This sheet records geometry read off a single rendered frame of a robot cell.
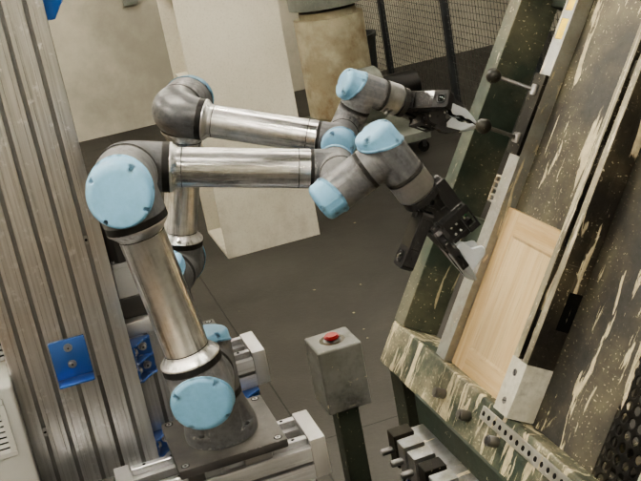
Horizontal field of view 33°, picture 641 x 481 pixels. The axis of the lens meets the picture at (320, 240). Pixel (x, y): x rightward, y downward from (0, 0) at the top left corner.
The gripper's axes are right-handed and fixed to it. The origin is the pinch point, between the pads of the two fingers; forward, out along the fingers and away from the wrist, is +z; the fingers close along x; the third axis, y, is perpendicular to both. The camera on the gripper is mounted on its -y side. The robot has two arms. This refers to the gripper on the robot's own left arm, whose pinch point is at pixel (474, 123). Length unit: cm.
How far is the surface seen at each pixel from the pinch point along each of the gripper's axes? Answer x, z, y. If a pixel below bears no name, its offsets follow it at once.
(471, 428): 72, 8, -9
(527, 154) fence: 5.7, 11.2, -8.3
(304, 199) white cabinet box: -52, 106, 365
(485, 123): 2.5, -2.8, -9.7
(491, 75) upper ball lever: -10.1, -1.9, -7.4
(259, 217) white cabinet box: -36, 83, 372
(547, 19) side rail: -34.2, 17.5, 2.7
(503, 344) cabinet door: 52, 12, -10
